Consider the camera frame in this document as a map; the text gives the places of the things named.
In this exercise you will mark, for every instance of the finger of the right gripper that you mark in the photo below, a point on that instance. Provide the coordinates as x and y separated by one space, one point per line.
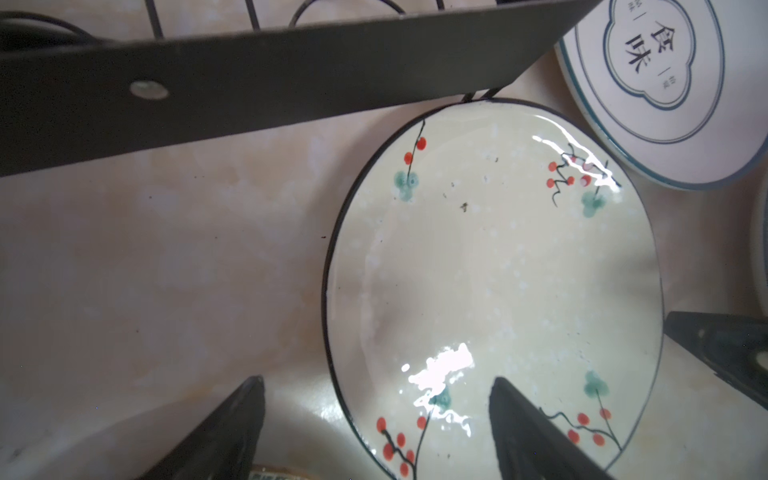
733 346

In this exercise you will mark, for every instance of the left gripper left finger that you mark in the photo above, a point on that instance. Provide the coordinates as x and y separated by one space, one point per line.
223 445

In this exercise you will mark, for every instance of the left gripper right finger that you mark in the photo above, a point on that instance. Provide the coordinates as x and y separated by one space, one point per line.
528 446

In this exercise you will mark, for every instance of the cream plate red berries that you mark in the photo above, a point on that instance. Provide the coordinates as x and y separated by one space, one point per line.
483 240

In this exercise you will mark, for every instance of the black wire dish rack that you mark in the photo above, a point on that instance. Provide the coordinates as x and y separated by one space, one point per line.
68 96

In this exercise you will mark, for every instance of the white plate dark lettered rim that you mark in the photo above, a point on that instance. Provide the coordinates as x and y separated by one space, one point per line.
758 244

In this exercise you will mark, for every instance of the white plate blue clover outline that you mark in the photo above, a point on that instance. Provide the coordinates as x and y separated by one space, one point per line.
677 90

